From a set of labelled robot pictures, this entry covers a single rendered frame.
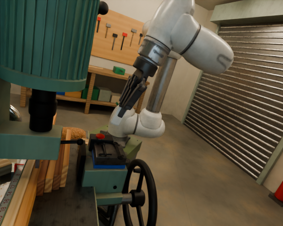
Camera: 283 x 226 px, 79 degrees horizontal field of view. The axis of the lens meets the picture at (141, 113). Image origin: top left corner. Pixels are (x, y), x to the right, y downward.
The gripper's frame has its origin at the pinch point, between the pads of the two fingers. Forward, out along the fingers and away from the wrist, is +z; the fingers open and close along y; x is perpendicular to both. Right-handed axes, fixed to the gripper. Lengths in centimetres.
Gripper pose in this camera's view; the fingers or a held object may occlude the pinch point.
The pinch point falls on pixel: (118, 115)
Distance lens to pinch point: 58.7
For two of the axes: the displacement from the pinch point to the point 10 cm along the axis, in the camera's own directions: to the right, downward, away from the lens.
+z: -4.9, 8.5, 1.9
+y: 3.2, 3.8, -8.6
